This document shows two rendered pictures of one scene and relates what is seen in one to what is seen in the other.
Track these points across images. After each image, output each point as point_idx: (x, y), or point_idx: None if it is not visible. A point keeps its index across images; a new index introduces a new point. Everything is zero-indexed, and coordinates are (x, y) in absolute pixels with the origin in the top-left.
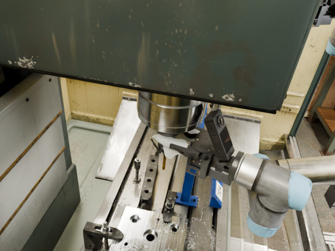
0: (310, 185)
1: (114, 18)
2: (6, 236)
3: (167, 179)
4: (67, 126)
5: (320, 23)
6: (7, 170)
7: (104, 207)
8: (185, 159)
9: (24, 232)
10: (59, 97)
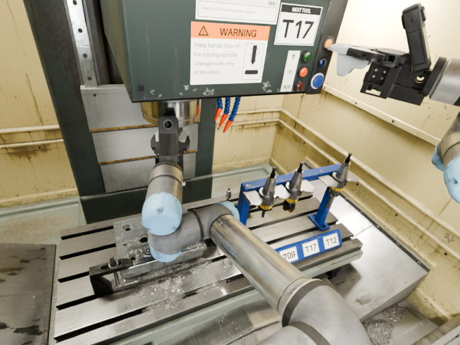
0: (159, 209)
1: (106, 5)
2: (120, 169)
3: (246, 225)
4: (259, 165)
5: (399, 98)
6: (129, 126)
7: (187, 205)
8: (282, 226)
9: (136, 180)
10: None
